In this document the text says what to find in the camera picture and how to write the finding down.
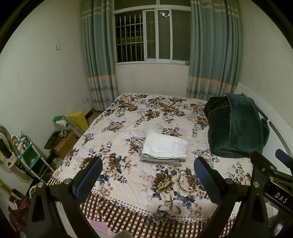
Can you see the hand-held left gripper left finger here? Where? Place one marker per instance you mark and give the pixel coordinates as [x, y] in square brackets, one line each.
[90, 176]

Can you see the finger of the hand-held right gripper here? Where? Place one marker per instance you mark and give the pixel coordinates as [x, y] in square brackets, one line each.
[263, 163]
[285, 157]

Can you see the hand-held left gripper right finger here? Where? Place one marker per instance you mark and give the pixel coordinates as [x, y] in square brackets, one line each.
[204, 178]

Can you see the white pants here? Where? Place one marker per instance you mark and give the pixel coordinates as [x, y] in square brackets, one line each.
[164, 144]

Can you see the cardboard box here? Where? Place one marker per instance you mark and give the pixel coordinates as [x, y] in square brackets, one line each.
[65, 144]

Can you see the dark green blanket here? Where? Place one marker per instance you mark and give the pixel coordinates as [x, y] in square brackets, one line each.
[235, 128]

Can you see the grey folded cloth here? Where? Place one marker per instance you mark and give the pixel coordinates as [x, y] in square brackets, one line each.
[160, 162]

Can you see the dark small table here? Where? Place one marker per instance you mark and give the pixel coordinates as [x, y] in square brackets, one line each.
[50, 140]

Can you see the yellow box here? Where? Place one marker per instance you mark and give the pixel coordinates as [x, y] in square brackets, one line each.
[77, 119]

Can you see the teal shelf trolley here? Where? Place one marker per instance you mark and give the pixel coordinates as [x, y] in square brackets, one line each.
[29, 155]

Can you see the green white plastic bag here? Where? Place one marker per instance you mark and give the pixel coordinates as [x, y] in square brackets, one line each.
[60, 119]

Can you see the red cloth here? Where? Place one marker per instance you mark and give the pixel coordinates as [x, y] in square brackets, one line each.
[19, 206]

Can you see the bed with floral sheet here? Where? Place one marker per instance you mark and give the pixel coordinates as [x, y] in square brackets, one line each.
[137, 114]

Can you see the green striped curtain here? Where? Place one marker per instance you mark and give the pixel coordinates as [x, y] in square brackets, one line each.
[212, 45]
[98, 57]

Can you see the barred window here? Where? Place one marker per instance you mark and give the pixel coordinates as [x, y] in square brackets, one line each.
[158, 34]

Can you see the wall socket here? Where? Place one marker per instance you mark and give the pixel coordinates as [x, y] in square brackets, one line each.
[85, 100]

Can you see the wall switch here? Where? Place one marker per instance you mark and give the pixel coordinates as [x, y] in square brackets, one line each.
[58, 47]

